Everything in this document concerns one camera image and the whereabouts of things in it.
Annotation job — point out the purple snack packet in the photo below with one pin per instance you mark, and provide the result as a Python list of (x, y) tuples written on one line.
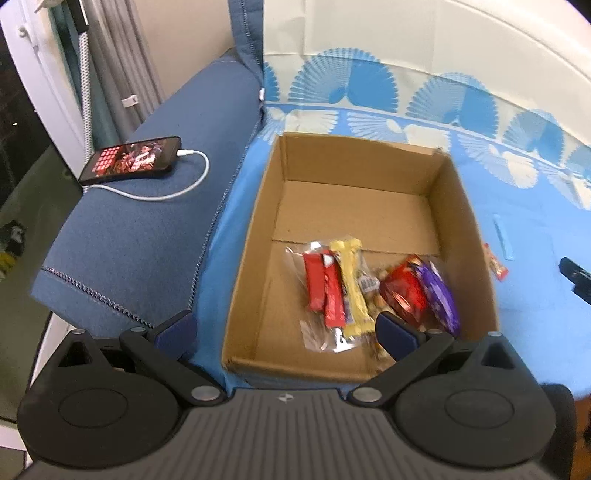
[(438, 295)]

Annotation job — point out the cardboard box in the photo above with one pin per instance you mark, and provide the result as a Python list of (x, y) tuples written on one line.
[(351, 207)]

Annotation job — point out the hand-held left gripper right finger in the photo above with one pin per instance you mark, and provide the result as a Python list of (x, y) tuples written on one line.
[(397, 334)]

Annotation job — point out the black smartphone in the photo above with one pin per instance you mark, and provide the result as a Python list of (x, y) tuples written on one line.
[(129, 159)]

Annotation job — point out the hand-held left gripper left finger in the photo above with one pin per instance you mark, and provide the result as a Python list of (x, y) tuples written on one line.
[(178, 330)]

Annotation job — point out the brown chocolate wrapper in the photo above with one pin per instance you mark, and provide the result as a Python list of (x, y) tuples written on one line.
[(379, 357)]

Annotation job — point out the white curtain clip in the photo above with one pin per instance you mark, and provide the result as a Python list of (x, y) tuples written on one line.
[(129, 100)]

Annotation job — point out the black and yellow floor object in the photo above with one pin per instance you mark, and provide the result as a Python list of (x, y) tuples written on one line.
[(11, 240)]

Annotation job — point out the small red and white packet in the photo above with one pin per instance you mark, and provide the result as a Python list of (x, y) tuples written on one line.
[(497, 267)]

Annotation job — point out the blue fabric sofa armrest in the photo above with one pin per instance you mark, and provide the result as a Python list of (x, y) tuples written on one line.
[(152, 230)]

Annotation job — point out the red snack bar packet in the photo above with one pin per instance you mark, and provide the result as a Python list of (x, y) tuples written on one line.
[(315, 281)]

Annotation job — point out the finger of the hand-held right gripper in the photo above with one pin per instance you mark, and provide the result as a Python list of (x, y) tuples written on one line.
[(575, 274)]

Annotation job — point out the grey curtain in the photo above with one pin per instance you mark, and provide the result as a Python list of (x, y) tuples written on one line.
[(124, 55)]

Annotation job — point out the clear plastic snack packet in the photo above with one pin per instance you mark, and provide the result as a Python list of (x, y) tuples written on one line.
[(314, 334)]

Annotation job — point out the yellow snack packet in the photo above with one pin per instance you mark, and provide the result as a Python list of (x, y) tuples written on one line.
[(351, 286)]

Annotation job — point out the large dark red snack packet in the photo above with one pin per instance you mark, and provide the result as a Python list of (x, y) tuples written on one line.
[(401, 288)]

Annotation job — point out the brown nut snack packet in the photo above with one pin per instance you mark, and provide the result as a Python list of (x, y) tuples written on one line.
[(370, 290)]

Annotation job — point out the white window frame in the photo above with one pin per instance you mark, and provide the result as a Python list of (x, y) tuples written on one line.
[(41, 92)]

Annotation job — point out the red stick snack packet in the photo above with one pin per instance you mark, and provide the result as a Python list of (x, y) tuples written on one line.
[(333, 295)]

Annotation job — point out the light blue snack packet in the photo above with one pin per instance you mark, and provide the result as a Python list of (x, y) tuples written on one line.
[(503, 240)]

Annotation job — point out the blue fabric cushion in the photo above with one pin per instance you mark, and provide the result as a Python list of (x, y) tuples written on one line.
[(247, 41)]

